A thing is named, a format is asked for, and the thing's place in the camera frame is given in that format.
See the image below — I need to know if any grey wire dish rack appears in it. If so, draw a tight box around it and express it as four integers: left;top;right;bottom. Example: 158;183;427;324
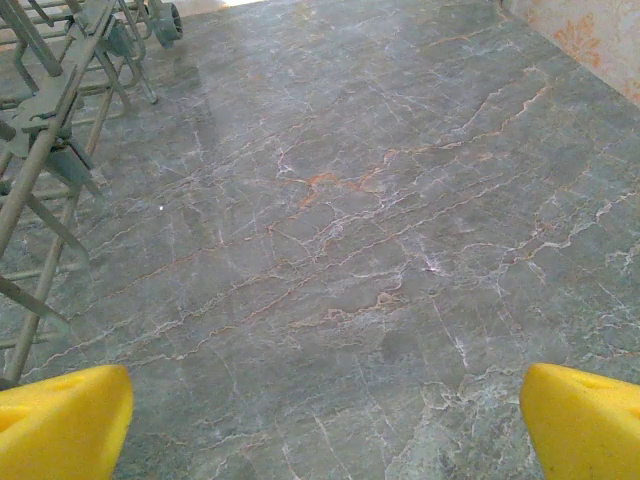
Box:
0;0;184;392

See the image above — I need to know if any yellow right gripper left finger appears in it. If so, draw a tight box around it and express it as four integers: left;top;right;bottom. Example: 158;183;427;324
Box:
0;363;135;480

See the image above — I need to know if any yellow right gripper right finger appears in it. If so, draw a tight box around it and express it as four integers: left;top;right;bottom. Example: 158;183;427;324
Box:
518;362;640;480

